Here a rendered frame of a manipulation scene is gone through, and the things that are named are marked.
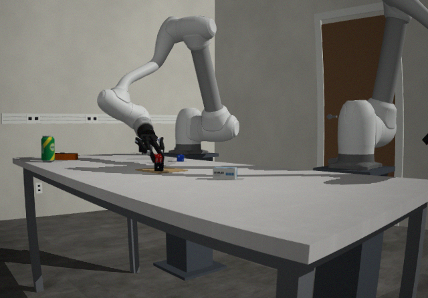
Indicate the orange multimeter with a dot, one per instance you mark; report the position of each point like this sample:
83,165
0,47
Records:
66,156

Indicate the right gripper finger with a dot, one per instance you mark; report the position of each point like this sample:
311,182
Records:
159,149
145,148

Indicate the red die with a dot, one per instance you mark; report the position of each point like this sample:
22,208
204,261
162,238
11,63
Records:
158,158

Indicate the tan flat mat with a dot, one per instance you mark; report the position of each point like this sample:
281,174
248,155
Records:
160,172

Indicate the black die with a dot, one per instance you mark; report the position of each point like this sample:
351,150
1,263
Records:
158,166

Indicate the green soda can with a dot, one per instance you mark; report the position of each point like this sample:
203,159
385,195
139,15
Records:
48,149

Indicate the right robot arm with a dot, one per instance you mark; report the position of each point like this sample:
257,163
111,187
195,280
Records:
214,124

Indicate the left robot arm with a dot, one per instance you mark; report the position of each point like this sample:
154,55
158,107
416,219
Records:
366,125

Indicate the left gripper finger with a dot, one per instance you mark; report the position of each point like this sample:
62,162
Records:
425,139

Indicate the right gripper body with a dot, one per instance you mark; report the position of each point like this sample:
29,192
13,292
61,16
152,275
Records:
146,129

